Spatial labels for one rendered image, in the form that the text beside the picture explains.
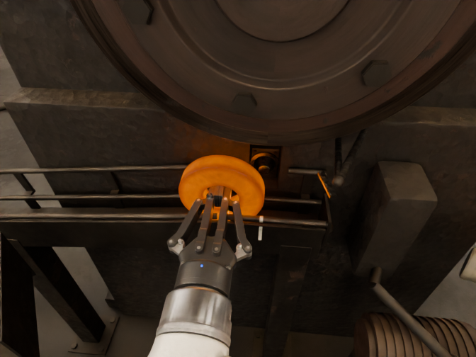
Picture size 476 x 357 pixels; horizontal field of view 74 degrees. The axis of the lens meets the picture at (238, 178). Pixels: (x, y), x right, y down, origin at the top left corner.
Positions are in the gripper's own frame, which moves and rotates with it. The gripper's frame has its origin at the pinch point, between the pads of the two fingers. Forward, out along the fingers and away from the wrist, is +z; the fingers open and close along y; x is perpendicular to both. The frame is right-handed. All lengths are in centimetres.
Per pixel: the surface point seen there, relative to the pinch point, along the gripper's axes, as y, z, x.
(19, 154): -136, 89, -81
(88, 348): -47, -9, -75
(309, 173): 16.0, 5.4, -0.8
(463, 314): 84, 15, -77
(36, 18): -31.1, 13.5, 22.8
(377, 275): 30.2, -6.4, -15.1
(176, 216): -8.3, -3.0, -5.8
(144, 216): -14.5, -3.0, -6.5
